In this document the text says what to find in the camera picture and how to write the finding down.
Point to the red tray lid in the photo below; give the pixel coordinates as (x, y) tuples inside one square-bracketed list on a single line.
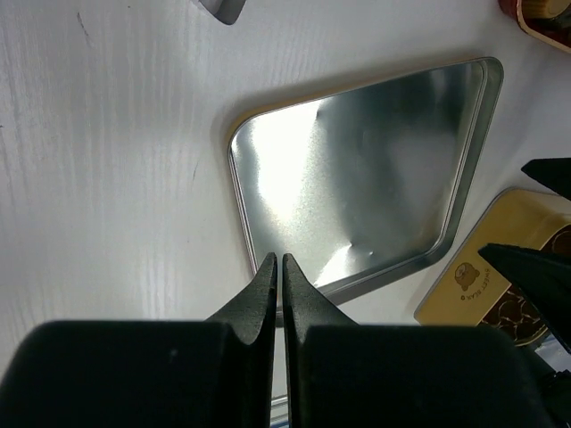
[(554, 32)]

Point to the square metal plate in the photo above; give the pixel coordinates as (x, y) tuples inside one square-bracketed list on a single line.
[(364, 185)]

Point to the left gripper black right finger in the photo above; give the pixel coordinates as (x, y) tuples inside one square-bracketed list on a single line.
[(303, 307)]

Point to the tan cylinder chocolate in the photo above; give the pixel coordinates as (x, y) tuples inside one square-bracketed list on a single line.
[(543, 9)]

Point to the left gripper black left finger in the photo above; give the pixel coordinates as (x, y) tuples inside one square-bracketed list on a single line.
[(245, 376)]

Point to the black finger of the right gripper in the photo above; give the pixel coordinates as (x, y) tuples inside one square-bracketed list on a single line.
[(553, 173), (543, 278)]

